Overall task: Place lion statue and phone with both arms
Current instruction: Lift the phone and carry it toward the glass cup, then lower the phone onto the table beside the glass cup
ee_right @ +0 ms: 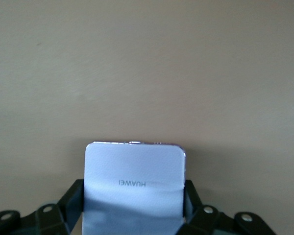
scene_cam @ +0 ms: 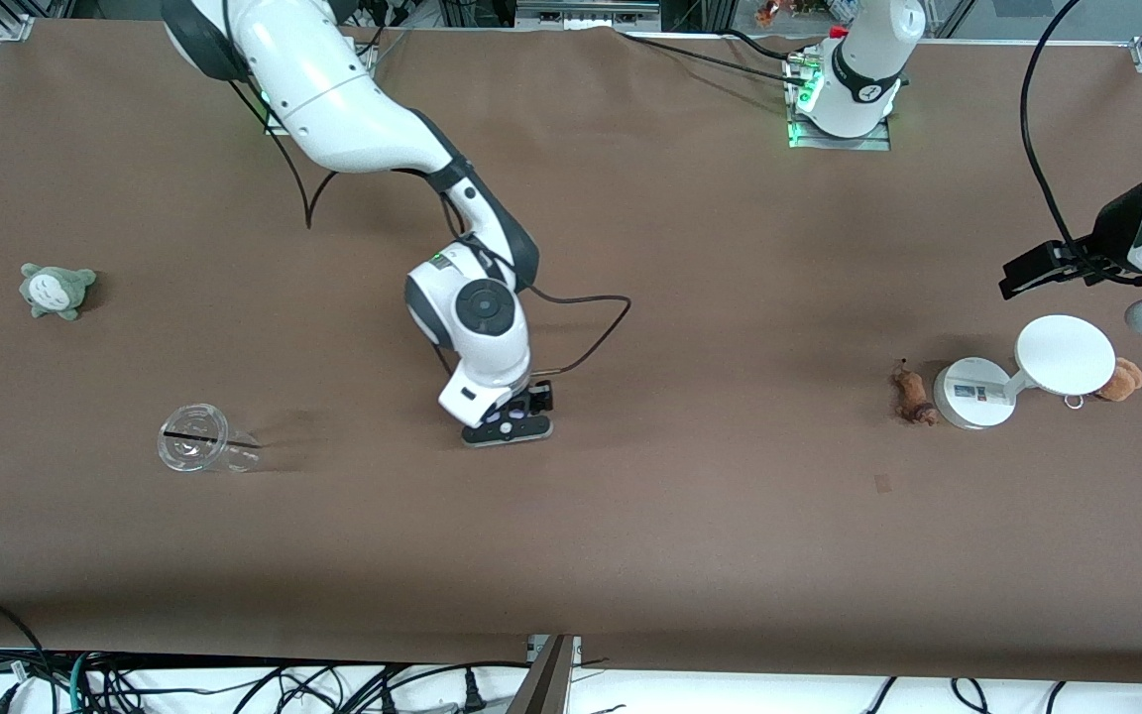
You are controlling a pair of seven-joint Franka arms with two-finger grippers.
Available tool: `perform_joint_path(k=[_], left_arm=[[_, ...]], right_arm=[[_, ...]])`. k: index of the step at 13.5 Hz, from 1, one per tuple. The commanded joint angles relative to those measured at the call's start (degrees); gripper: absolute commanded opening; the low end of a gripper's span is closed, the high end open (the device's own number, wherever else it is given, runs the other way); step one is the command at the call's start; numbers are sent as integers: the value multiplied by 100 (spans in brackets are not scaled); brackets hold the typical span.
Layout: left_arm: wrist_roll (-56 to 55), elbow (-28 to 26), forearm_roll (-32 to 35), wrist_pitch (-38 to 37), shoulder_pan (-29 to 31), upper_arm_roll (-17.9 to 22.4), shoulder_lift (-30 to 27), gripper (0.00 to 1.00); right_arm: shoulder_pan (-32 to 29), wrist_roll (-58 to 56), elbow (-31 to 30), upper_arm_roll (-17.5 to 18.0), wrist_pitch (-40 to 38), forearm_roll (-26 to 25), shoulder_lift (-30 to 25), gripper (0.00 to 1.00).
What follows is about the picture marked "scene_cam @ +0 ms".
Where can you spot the grey metal background box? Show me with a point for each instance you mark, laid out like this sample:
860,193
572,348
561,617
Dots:
586,12

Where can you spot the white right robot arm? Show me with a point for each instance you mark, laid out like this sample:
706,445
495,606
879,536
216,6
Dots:
333,99

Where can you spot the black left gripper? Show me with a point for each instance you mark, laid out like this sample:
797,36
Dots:
1114,234

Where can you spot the grey totoro plush toy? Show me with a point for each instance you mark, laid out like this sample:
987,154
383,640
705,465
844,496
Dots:
54,291

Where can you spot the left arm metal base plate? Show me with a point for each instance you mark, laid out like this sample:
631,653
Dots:
839,143

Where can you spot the orange background toy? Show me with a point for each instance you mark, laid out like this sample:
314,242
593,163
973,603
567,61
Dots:
765,14

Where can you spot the black drinking straw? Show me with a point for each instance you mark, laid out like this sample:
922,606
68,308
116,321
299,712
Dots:
194,435

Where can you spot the brown lion statue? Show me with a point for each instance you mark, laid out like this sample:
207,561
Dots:
913,397

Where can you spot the aluminium profile bar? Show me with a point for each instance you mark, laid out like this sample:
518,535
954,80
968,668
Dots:
543,684

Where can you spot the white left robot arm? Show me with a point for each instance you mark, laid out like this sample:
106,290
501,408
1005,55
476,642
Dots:
863,79

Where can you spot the brown table cover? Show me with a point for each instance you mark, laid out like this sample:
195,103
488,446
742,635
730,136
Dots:
571,545

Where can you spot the white round-head desk lamp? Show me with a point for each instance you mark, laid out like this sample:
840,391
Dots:
1065,355

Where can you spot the black power plug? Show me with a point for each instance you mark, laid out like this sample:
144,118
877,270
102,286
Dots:
473,694

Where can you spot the clear plastic cup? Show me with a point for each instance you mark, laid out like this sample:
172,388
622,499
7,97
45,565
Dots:
194,441

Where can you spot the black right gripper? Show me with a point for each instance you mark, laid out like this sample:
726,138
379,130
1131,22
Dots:
537,397

